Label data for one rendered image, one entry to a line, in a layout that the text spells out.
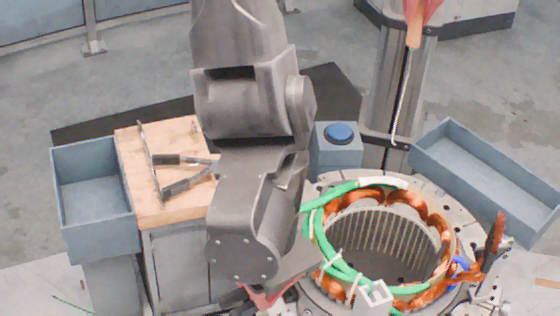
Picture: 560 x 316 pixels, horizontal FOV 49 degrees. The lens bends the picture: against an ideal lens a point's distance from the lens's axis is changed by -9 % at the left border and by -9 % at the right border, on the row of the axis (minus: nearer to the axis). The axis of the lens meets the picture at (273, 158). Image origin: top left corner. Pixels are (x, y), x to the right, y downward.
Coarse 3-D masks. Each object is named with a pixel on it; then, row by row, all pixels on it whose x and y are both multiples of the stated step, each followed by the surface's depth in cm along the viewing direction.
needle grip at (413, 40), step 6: (420, 0) 73; (420, 6) 73; (420, 12) 73; (414, 18) 74; (420, 18) 74; (414, 24) 74; (420, 24) 74; (408, 30) 75; (414, 30) 75; (420, 30) 75; (408, 36) 76; (414, 36) 75; (420, 36) 76; (408, 42) 76; (414, 42) 76; (420, 42) 77
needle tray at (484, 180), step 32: (448, 128) 108; (416, 160) 103; (448, 160) 105; (480, 160) 106; (512, 160) 101; (448, 192) 100; (480, 192) 95; (512, 192) 101; (544, 192) 98; (480, 224) 100; (512, 224) 93; (544, 224) 91
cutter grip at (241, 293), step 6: (240, 288) 67; (228, 294) 66; (234, 294) 67; (240, 294) 67; (246, 294) 67; (222, 300) 66; (228, 300) 66; (234, 300) 67; (240, 300) 67; (222, 306) 66; (228, 306) 67
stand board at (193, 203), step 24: (168, 120) 103; (192, 120) 103; (120, 144) 98; (168, 144) 99; (192, 144) 99; (144, 168) 95; (168, 168) 95; (192, 168) 95; (144, 192) 91; (192, 192) 92; (144, 216) 88; (168, 216) 89; (192, 216) 91
